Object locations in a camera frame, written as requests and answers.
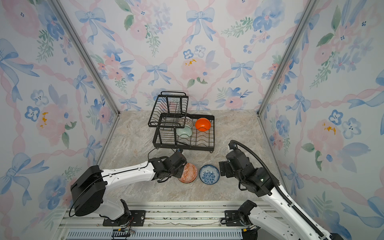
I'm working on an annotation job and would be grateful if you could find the red orange patterned bowl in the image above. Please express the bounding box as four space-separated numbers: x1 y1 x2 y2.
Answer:
179 163 198 184

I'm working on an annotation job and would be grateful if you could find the blue white floral bowl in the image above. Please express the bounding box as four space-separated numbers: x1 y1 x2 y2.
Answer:
199 165 220 185

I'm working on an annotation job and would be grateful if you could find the mint green ribbed bowl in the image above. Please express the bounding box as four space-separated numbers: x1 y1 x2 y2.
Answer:
176 127 193 138

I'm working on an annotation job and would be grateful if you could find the orange plastic bowl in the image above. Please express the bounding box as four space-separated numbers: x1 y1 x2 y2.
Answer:
195 118 212 132

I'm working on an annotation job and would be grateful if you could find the white patterned lattice bowl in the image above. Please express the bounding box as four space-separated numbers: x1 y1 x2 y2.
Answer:
185 117 194 129

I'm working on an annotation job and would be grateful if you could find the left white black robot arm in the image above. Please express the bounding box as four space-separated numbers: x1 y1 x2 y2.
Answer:
69 150 187 226

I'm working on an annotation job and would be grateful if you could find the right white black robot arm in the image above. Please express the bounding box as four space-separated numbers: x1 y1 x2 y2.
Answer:
220 147 342 240

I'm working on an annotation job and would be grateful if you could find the right black corrugated cable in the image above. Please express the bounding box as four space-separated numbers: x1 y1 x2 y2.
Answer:
228 139 326 239

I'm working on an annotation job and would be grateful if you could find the left thin black cable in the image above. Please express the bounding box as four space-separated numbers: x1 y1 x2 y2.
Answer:
146 146 169 164

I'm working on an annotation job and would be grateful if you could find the black wire dish rack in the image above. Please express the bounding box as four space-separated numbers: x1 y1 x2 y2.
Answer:
148 91 215 153

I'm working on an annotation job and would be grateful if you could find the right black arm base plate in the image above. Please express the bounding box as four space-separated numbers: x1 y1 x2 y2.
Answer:
221 210 243 227

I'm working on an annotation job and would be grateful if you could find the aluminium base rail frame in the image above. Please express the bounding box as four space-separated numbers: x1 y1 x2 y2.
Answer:
56 200 316 240

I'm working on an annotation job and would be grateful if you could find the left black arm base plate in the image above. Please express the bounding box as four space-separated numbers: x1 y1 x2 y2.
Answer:
103 210 147 227

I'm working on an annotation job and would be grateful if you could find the right aluminium corner post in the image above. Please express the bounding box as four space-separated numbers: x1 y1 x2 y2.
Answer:
257 0 318 118

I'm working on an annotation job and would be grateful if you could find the aluminium corner post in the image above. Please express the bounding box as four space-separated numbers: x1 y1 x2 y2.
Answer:
48 0 120 115
257 0 318 118

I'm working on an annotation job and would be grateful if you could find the left aluminium corner post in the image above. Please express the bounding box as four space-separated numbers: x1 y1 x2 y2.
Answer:
48 0 120 115

